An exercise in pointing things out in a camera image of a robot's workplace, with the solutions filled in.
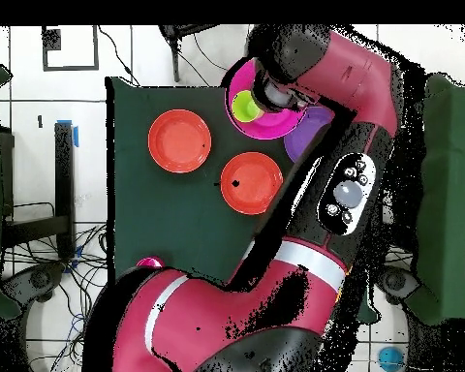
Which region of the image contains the red plastic bowl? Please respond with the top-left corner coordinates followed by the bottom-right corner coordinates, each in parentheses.
top-left (219, 151), bottom-right (285, 217)
top-left (147, 108), bottom-right (213, 174)

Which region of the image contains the pink plastic bowl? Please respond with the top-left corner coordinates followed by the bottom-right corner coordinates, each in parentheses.
top-left (223, 57), bottom-right (309, 141)

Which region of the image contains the green plastic cup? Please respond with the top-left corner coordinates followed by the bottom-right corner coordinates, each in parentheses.
top-left (231, 89), bottom-right (264, 124)

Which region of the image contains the dark green tablecloth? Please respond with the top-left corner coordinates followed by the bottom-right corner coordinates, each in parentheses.
top-left (105, 76), bottom-right (323, 288)

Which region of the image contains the purple plastic bowl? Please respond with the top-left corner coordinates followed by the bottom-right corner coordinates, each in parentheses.
top-left (283, 106), bottom-right (335, 164)

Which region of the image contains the red plastic cup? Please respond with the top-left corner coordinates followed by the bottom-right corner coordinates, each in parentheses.
top-left (135, 256), bottom-right (166, 269)

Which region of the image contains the grey tripod leg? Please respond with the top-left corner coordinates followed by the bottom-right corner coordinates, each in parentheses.
top-left (170, 37), bottom-right (182, 83)

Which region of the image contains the blue tape strip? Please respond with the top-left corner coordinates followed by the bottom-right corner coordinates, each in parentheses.
top-left (56, 119), bottom-right (79, 148)

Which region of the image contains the black metal stand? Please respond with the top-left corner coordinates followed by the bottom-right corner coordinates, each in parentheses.
top-left (1, 121), bottom-right (77, 261)

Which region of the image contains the blue round object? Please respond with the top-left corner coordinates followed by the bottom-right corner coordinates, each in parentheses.
top-left (378, 346), bottom-right (406, 372)

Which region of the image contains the black cable tangle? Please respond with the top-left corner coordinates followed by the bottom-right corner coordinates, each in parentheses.
top-left (1, 222), bottom-right (109, 372)

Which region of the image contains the black square floor frame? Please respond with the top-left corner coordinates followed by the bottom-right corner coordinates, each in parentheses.
top-left (41, 25), bottom-right (101, 73)

